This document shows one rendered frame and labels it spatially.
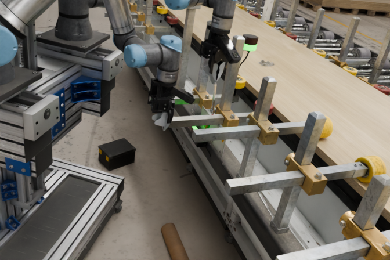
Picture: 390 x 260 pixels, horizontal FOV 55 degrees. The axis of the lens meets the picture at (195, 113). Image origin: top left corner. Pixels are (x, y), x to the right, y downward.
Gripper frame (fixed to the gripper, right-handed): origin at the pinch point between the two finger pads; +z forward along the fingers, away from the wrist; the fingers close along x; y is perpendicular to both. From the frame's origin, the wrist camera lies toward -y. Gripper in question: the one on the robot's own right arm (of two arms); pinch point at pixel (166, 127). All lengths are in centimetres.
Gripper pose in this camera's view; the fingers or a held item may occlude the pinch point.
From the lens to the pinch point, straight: 142.8
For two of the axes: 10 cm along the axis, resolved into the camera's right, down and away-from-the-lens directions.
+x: 3.5, 4.9, -8.0
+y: -9.2, 0.5, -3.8
